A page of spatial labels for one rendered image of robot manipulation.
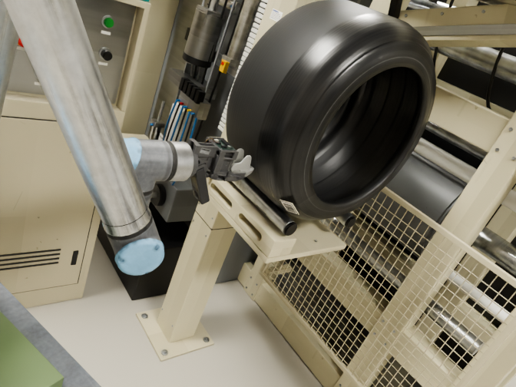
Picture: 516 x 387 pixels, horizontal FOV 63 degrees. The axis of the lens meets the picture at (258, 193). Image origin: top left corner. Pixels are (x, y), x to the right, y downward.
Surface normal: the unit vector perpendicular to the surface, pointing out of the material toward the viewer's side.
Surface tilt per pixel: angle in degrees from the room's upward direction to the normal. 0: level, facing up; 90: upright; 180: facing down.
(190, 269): 90
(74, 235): 90
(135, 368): 0
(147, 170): 89
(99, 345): 0
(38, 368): 2
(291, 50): 61
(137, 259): 93
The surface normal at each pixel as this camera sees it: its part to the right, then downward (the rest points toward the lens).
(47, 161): 0.57, 0.55
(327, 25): -0.22, -0.62
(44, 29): 0.29, 0.54
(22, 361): 0.33, -0.85
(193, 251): -0.75, 0.02
